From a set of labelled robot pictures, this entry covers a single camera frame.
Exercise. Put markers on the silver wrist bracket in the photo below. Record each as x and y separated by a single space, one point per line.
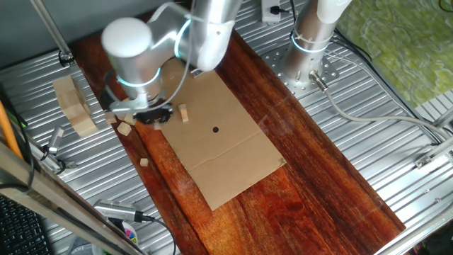
127 106

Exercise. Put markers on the orange pole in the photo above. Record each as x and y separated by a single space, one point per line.
7 131

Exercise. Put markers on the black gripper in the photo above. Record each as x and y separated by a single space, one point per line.
153 114

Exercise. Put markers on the large wooden block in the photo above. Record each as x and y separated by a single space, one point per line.
76 112
84 126
67 102
63 85

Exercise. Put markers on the orange box red button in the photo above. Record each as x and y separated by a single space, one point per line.
196 73

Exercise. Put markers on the aluminium profile bar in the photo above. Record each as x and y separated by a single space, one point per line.
433 152

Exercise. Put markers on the black wrist-mounted device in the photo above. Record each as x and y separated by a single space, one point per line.
106 97

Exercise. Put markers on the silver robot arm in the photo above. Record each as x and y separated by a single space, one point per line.
131 53

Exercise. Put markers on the metal frame bar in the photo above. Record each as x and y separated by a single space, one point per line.
53 198

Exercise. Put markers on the silver camera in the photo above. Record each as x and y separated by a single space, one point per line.
56 136
113 209

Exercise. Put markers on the metal stand pole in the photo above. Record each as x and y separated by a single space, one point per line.
49 30

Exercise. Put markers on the brown cardboard sheet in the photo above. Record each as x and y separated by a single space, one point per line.
212 159

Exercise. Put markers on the red-brown wooden board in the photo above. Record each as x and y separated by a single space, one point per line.
301 177

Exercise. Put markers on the black keyboard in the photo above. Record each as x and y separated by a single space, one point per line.
21 230

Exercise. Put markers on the white power strip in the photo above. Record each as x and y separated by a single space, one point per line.
267 16

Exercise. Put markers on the black power plug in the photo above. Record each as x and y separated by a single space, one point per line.
276 10

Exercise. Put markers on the aluminium robot mounting plate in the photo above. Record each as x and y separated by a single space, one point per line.
329 71

